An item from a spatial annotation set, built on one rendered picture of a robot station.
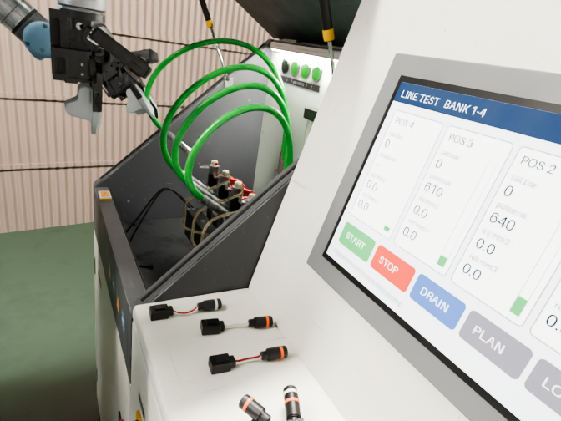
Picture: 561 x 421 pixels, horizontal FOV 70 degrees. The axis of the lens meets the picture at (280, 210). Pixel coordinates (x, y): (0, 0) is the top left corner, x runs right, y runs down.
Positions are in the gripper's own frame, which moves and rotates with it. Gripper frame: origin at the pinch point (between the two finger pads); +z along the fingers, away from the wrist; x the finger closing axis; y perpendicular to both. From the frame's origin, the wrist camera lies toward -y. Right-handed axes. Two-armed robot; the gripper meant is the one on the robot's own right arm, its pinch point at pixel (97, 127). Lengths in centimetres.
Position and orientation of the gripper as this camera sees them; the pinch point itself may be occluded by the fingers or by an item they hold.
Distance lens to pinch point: 86.8
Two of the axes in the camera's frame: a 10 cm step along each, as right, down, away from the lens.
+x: 4.7, 4.0, -7.9
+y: -8.7, 0.5, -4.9
